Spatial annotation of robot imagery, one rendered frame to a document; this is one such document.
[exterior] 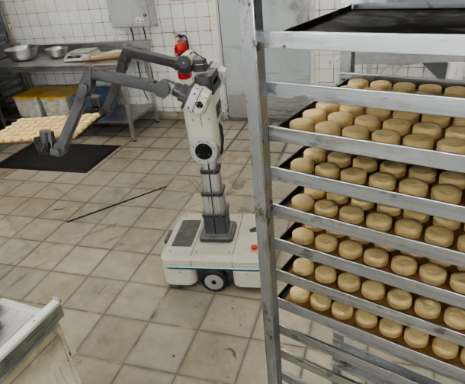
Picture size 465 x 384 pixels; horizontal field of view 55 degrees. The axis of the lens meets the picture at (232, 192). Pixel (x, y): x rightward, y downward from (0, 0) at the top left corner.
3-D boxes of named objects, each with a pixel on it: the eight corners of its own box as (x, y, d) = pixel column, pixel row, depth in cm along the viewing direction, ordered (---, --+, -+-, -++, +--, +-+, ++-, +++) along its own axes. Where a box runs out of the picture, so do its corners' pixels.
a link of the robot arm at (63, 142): (89, 87, 216) (98, 84, 226) (78, 81, 215) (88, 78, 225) (59, 160, 231) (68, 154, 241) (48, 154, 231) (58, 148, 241)
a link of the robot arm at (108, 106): (126, 65, 259) (133, 58, 268) (117, 59, 258) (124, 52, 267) (106, 120, 286) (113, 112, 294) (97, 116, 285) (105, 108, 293)
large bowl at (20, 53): (0, 64, 526) (-5, 52, 519) (22, 56, 558) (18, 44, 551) (27, 63, 515) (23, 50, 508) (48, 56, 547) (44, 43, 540)
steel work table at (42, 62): (1, 138, 562) (-27, 59, 515) (39, 118, 622) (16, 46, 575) (136, 142, 506) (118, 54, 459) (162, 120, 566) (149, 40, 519)
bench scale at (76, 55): (64, 62, 500) (62, 54, 496) (77, 56, 528) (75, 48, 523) (88, 61, 495) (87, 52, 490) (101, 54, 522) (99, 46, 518)
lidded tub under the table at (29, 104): (16, 117, 556) (9, 97, 544) (41, 105, 594) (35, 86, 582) (41, 118, 544) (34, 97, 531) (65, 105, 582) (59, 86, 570)
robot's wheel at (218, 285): (197, 270, 274) (195, 276, 269) (219, 262, 268) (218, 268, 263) (211, 289, 280) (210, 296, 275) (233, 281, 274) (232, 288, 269)
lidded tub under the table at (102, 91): (75, 118, 530) (68, 97, 517) (95, 106, 569) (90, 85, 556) (103, 119, 519) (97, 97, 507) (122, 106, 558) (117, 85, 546)
